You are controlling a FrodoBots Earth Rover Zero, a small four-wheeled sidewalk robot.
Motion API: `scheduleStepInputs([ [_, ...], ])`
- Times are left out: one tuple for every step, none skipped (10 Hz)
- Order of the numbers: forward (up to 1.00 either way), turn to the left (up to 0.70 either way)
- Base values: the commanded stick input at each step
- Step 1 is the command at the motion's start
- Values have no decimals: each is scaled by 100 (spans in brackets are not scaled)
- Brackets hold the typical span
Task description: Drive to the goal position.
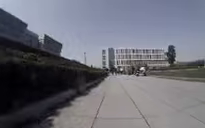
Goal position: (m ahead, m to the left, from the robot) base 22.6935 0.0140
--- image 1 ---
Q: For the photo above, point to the dark low wall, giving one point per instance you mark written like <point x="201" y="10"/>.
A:
<point x="30" y="83"/>

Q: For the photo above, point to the green grass field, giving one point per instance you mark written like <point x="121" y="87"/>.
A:
<point x="186" y="72"/>

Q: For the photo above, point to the thin pole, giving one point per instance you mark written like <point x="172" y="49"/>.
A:
<point x="85" y="58"/>

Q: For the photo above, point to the grey concrete slab pavement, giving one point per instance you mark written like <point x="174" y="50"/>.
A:
<point x="123" y="106"/>

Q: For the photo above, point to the dark tree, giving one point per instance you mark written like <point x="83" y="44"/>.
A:
<point x="171" y="54"/>

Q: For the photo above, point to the tall narrow grey building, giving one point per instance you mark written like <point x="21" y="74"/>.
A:
<point x="108" y="58"/>

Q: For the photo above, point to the pale vehicle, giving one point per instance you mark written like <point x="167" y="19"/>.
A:
<point x="141" y="71"/>

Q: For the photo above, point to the white multi-storey building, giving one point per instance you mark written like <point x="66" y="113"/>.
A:
<point x="141" y="57"/>

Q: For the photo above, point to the dark grey building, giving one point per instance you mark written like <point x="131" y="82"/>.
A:
<point x="13" y="31"/>

